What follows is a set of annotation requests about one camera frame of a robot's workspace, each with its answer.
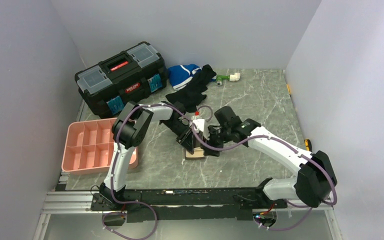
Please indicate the black plastic toolbox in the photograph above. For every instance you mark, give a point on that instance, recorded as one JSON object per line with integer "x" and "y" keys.
{"x": 131, "y": 75}

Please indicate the blue white garment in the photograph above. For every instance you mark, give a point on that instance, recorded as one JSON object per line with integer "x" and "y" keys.
{"x": 180, "y": 75}

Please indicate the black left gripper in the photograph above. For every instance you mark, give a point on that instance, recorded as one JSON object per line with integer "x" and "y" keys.
{"x": 186, "y": 139}

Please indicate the yellow black screwdriver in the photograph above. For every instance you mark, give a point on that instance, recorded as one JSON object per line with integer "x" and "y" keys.
{"x": 308, "y": 144}

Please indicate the black underwear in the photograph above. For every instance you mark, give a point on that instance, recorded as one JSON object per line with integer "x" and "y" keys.
{"x": 193, "y": 95}

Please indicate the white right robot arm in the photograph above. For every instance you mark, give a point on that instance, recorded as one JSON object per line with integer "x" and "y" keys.
{"x": 313, "y": 180}

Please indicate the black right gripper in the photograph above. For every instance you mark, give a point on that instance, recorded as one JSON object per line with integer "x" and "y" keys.
{"x": 210, "y": 141}

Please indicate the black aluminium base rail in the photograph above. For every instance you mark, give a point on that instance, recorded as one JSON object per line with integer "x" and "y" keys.
{"x": 240, "y": 203}

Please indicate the pink compartment tray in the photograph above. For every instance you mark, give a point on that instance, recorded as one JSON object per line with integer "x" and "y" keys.
{"x": 89, "y": 147}

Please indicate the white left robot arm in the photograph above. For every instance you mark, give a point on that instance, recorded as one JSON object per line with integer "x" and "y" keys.
{"x": 129, "y": 131}

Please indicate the olive underwear with beige waistband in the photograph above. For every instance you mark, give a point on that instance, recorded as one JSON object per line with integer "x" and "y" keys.
{"x": 198, "y": 154}

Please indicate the green white pipe fitting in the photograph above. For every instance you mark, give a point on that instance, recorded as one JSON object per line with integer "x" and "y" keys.
{"x": 231, "y": 78}

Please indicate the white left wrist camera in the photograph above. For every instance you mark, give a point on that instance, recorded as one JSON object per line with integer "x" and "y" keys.
{"x": 200, "y": 125}

